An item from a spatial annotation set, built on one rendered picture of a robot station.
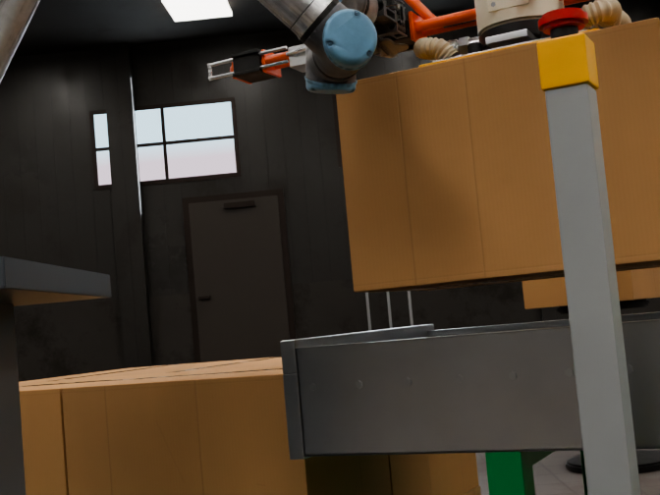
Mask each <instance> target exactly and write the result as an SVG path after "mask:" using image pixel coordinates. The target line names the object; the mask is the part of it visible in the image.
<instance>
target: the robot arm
mask: <svg viewBox="0 0 660 495"><path fill-rule="evenodd" d="M257 1H259V2H260V3H261V4H262V5H263V6H264V7H265V8H266V9H268V10H269V11H270V12H271V13H272V14H273V15H274V16H275V17H276V18H278V19H279V20H280V21H281V22H282V23H283V24H284V25H285V26H286V27H288V28H289V29H290V30H291V31H292V32H293V33H294V34H295V35H296V36H297V37H298V39H299V40H300V41H301V42H303V44H304V45H305V76H304V79H305V86H306V89H307V90H308V91H310V92H314V93H323V94H346V93H352V92H354V91H355V90H356V84H357V83H358V81H357V72H358V71H359V69H360V68H362V67H363V66H365V65H366V64H367V63H368V62H369V61H370V59H371V57H372V56H373V54H374V55H375V56H379V57H385V58H394V57H397V56H398V53H400V52H402V51H405V50H407V49H409V46H408V45H407V44H405V43H395V42H394V41H393V40H392V39H390V38H383V37H385V36H393V37H394V38H396V39H399V38H403V37H408V36H407V35H406V34H404V32H406V25H405V20H406V16H405V7H404V5H403V4H405V3H404V2H403V1H402V0H257ZM398 1H399V2H398ZM39 2H40V0H0V82H1V81H2V79H3V77H4V75H5V73H6V71H7V69H8V67H9V64H10V62H11V60H12V58H13V56H14V54H15V52H16V50H17V48H18V46H19V44H20V42H21V40H22V38H23V36H24V34H25V32H26V30H27V28H28V24H29V22H30V20H31V18H32V16H33V14H34V12H35V10H36V8H37V6H38V4H39ZM395 34H401V35H397V36H396V35H395Z"/></svg>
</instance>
